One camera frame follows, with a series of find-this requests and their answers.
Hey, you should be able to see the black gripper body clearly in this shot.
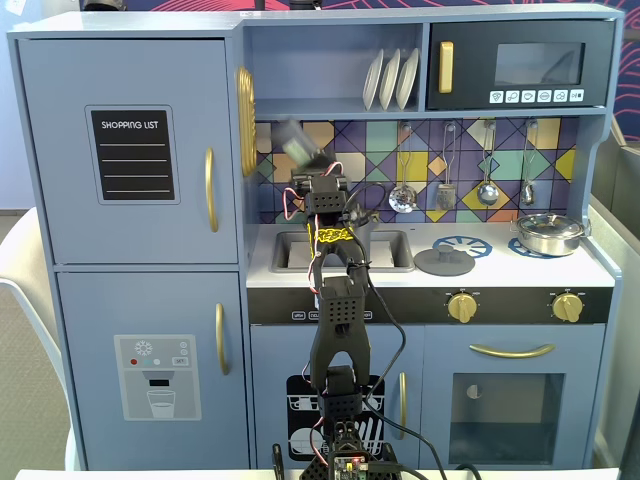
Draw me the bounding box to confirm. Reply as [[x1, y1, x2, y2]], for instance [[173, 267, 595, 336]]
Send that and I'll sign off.
[[291, 169, 351, 216]]

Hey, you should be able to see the gray salt shaker green label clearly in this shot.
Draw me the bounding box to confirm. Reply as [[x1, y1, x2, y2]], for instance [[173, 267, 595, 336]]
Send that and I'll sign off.
[[272, 118, 331, 169]]

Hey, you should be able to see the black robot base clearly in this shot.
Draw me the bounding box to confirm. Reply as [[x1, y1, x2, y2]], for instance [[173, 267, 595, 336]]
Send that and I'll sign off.
[[299, 419, 401, 480]]

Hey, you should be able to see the gray toy sink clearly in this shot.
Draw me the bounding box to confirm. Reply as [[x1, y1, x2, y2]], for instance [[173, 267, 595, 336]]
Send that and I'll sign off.
[[269, 228, 417, 274]]

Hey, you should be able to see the gold toy telephone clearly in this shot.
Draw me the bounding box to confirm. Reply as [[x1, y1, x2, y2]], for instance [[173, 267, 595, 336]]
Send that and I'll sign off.
[[235, 65, 258, 178]]

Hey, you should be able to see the metal slotted skimmer spoon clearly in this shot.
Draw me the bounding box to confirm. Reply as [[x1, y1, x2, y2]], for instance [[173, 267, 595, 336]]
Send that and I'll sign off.
[[388, 122, 419, 215]]

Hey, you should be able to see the blue wooden toy kitchen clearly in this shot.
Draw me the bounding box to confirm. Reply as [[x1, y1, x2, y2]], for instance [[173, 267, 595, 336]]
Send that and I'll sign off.
[[5, 3, 626, 471]]

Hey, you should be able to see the white toy plate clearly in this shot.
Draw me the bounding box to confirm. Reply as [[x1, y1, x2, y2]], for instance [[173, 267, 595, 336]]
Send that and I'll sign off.
[[378, 48, 402, 111], [394, 47, 420, 110], [362, 48, 385, 111]]

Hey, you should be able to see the metal slotted spatula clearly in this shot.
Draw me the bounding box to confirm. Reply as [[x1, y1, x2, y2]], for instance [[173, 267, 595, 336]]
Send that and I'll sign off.
[[433, 122, 458, 212]]

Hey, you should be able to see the gray pot lid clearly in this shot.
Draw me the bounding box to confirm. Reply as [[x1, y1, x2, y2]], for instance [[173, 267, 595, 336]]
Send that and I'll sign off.
[[413, 243, 477, 277]]

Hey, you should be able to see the metal ladle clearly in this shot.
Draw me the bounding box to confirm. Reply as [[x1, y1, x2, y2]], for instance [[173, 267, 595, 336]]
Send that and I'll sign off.
[[476, 119, 500, 206]]

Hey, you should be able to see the black microwave door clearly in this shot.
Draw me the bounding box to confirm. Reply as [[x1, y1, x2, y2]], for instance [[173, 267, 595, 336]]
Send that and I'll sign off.
[[428, 19, 616, 111]]

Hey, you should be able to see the gold stove knob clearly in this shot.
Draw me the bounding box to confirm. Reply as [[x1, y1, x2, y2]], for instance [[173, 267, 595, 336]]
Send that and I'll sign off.
[[551, 292, 584, 323], [446, 292, 479, 324]]

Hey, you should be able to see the metal serving spoon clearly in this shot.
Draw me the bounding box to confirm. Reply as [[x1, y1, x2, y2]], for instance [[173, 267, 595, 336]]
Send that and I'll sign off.
[[518, 118, 540, 206]]

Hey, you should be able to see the steel pot with lid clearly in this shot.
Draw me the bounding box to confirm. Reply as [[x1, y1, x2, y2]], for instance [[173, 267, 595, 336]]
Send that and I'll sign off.
[[509, 212, 592, 257]]

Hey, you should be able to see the blue oven door with window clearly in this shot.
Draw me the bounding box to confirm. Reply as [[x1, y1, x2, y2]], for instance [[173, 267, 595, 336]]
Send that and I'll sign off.
[[422, 324, 606, 469]]

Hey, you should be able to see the blue fridge door with chalkboard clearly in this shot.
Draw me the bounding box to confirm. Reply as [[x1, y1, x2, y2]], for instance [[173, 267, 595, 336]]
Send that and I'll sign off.
[[17, 38, 240, 266]]

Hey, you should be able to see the blue freezer door with dispenser print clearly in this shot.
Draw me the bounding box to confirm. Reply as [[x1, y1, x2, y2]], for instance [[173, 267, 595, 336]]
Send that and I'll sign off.
[[55, 271, 250, 470]]

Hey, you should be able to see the white chair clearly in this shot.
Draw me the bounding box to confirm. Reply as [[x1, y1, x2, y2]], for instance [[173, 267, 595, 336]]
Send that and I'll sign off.
[[0, 207, 81, 471]]

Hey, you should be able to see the gray partition panel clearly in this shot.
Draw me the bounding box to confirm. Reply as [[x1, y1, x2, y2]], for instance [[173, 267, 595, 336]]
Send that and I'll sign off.
[[589, 122, 640, 471]]

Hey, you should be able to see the red white servo wire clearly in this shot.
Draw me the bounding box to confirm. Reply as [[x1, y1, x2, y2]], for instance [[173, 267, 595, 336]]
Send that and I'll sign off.
[[282, 162, 346, 311]]

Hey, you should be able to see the gold curved fridge handle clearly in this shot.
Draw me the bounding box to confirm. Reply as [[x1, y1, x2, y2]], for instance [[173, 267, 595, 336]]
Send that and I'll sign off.
[[204, 146, 221, 234]]

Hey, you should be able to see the gold microwave handle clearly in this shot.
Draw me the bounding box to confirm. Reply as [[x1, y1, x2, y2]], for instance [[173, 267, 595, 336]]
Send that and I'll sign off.
[[438, 40, 455, 95]]

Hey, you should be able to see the black servo cable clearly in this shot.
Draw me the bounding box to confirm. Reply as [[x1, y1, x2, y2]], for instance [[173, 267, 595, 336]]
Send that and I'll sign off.
[[344, 182, 449, 480]]

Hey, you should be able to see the gold curved freezer handle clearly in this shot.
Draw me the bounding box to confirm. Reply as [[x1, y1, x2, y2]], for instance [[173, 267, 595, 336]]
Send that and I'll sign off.
[[214, 302, 232, 376]]

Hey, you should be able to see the gold dishwasher door handle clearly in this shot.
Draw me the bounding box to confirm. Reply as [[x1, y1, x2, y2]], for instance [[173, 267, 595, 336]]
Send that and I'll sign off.
[[398, 371, 409, 427]]

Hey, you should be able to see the gold oven door handle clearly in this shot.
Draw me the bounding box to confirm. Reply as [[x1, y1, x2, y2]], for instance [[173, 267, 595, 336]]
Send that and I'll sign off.
[[468, 342, 556, 360]]

